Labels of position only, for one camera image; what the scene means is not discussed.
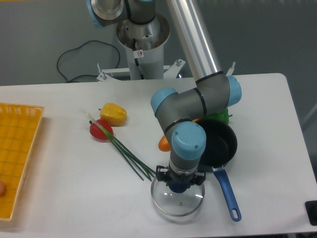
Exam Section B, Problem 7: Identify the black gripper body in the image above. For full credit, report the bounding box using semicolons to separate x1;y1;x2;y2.
165;169;198;190

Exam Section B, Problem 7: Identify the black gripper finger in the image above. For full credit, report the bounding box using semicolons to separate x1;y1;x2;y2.
190;171;206;185
156;165;168;183

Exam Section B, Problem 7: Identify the glass lid blue knob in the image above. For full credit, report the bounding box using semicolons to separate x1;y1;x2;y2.
151;177;205;217

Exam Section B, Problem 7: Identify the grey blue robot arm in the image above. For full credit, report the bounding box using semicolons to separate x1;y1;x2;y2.
86;0;242;188

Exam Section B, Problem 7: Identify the green onion stalk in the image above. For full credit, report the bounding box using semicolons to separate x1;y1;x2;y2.
86;113;155;181

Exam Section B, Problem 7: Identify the toy baguette bread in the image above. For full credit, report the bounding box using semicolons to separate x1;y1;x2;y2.
158;118;207;154

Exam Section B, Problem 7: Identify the green toy bell pepper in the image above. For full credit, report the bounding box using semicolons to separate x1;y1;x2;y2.
205;108;232;124

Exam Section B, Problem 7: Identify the yellow toy bell pepper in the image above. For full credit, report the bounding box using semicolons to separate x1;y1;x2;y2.
100;103;127;126

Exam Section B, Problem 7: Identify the black object at table edge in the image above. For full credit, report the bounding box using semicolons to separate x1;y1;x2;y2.
305;200;317;226

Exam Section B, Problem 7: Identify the yellow plastic basket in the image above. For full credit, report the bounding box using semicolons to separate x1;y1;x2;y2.
0;102;45;221

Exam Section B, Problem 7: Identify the blue saucepan with handle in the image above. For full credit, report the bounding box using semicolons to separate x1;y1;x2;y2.
198;119;242;222

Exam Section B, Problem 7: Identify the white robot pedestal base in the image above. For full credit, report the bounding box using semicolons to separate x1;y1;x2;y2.
96;13;236;82

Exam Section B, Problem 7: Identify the black cable on floor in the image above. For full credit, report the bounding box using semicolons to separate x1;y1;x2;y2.
56;40;121;83

